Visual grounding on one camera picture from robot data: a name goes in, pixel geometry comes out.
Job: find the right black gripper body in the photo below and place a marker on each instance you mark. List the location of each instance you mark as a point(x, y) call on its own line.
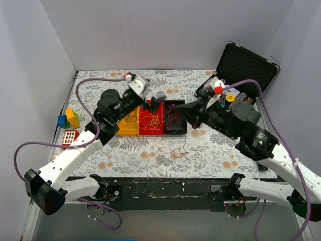
point(199, 115)

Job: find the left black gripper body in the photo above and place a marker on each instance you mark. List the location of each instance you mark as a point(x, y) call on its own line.
point(143, 101)

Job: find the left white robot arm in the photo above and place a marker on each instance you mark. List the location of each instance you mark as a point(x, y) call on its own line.
point(50, 188)

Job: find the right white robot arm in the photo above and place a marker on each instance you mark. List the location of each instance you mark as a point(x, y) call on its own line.
point(302, 191)

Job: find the black plastic bin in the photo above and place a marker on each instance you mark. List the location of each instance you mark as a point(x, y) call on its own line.
point(174, 124)

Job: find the red plastic bin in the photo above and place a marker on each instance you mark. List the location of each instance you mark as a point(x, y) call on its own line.
point(151, 124)

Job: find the yellow dealer chip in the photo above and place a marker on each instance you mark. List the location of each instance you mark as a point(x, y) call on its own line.
point(230, 98)

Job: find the yellow plastic bin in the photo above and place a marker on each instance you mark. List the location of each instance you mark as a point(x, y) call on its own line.
point(130, 124)

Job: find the yellow toy brick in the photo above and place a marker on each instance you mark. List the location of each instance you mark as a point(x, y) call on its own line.
point(72, 118)

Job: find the floral table mat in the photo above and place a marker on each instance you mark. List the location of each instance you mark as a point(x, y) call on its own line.
point(200, 153)

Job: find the green toy brick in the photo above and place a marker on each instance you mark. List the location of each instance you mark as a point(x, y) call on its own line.
point(67, 124)

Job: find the black poker chip case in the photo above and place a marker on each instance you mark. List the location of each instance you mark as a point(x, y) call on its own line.
point(236, 64)

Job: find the blue toy brick left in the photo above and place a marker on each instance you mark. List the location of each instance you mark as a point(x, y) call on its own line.
point(62, 121)

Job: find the red white toy block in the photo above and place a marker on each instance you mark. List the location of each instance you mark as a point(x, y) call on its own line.
point(69, 137)

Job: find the black microphone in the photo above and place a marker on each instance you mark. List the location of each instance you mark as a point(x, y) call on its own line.
point(262, 168)

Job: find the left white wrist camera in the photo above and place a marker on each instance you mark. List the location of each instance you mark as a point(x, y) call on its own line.
point(137, 83)

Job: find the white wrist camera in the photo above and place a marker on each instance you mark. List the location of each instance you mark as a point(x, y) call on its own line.
point(137, 83)
point(213, 90)

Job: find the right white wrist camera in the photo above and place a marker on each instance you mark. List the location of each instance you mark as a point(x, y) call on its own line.
point(213, 90)

